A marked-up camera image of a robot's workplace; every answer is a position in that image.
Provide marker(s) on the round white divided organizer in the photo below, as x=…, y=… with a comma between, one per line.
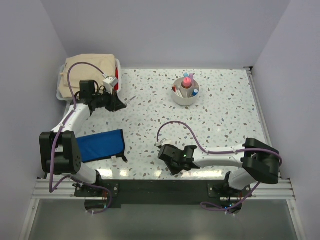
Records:
x=187, y=99

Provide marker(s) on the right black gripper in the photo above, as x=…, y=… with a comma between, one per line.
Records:
x=174, y=172

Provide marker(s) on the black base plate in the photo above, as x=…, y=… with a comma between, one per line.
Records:
x=129, y=199

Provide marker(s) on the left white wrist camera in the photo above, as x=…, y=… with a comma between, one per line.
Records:
x=110, y=81

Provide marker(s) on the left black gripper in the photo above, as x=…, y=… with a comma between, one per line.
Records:
x=115, y=104

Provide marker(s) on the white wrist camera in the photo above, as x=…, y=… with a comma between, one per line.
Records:
x=163, y=142
x=110, y=81

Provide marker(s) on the blue cylindrical stamp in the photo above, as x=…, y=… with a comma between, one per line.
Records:
x=194, y=92

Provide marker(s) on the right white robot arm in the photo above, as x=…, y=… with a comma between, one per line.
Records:
x=254, y=160

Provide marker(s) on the white plastic basket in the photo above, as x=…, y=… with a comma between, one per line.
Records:
x=70, y=99

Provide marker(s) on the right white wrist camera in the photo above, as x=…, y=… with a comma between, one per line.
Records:
x=163, y=142

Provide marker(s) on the pink cap clear tube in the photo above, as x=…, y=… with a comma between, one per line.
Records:
x=186, y=83

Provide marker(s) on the red cap white pen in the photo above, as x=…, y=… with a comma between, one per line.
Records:
x=174, y=88

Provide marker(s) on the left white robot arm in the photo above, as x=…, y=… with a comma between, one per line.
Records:
x=63, y=154

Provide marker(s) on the blue fabric pouch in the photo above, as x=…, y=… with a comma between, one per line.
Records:
x=102, y=146

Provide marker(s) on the beige folded cloth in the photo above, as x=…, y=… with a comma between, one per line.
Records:
x=82, y=75

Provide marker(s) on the pink purple highlighter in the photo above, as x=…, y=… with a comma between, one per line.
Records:
x=191, y=76

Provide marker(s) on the aluminium frame rail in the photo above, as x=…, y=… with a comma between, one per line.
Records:
x=164, y=188

